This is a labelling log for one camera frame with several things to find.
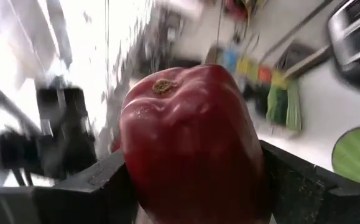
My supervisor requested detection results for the red apple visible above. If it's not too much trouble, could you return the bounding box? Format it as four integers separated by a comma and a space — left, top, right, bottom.
118, 63, 273, 224

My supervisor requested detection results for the cereal box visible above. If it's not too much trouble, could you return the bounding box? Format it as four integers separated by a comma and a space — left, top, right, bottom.
204, 46, 302, 132

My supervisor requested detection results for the black and chrome toaster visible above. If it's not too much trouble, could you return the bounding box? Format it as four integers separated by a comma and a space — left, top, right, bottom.
326, 0, 360, 96

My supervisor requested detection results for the green cup with juice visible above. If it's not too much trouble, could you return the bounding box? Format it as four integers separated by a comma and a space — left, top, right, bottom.
331, 124, 360, 190

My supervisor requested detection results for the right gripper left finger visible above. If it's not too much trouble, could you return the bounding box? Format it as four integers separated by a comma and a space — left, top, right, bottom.
31, 149, 141, 224

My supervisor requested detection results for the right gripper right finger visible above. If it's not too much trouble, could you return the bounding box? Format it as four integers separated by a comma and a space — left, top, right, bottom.
259, 139, 360, 224

